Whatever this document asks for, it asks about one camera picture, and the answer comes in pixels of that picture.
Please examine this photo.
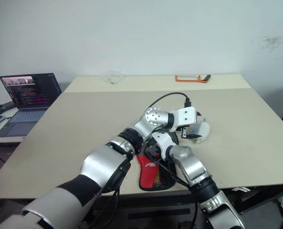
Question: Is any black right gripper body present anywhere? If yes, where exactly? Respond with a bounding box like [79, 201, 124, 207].
[143, 140, 162, 159]

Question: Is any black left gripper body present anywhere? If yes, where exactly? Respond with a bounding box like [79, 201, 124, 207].
[173, 111, 203, 134]

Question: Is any black red paddle case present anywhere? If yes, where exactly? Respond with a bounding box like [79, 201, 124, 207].
[134, 120, 211, 191]

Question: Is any clear plastic bag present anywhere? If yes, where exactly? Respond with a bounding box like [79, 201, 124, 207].
[101, 69, 124, 85]

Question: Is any grey open laptop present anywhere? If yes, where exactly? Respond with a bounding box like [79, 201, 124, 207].
[0, 73, 62, 138]

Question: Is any black handheld controller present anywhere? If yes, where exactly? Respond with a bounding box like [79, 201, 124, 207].
[0, 101, 16, 115]

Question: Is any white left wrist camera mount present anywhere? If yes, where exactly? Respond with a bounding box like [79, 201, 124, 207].
[169, 106, 197, 132]

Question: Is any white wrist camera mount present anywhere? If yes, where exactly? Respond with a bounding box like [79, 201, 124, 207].
[152, 131, 178, 161]
[169, 106, 197, 132]

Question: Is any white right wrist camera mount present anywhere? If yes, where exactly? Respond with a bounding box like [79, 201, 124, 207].
[152, 131, 178, 161]

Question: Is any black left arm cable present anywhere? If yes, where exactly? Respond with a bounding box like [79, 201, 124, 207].
[147, 92, 192, 110]

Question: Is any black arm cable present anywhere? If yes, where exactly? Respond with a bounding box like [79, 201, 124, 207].
[146, 152, 200, 229]
[147, 92, 192, 110]

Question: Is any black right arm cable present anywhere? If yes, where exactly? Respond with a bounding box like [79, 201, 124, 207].
[146, 152, 200, 229]

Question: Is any orange hacksaw frame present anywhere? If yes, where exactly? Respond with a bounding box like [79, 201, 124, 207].
[175, 74, 209, 83]

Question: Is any black table frame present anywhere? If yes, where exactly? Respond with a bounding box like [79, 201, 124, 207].
[101, 185, 283, 221]

